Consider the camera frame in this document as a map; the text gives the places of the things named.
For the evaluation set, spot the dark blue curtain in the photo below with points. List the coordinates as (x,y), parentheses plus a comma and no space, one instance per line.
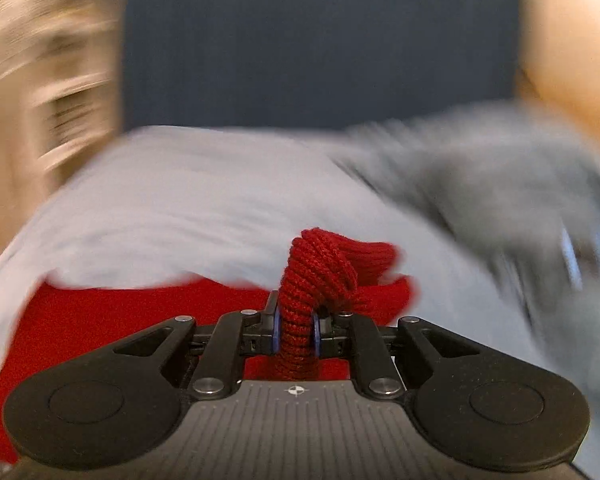
(305,35)

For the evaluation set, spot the blue-grey fleece blanket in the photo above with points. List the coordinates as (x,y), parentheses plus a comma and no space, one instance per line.
(480,170)

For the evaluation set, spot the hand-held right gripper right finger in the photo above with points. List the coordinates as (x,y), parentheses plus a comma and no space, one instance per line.
(318,335)

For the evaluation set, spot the red knit cardigan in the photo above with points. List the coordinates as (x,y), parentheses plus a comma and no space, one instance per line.
(105,310)

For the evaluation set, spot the white shelf unit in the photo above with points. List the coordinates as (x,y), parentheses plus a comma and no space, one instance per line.
(70,110)

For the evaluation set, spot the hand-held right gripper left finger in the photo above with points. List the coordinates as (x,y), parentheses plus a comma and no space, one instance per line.
(277,335)

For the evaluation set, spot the bed with light blue sheet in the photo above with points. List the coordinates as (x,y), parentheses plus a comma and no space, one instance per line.
(205,210)

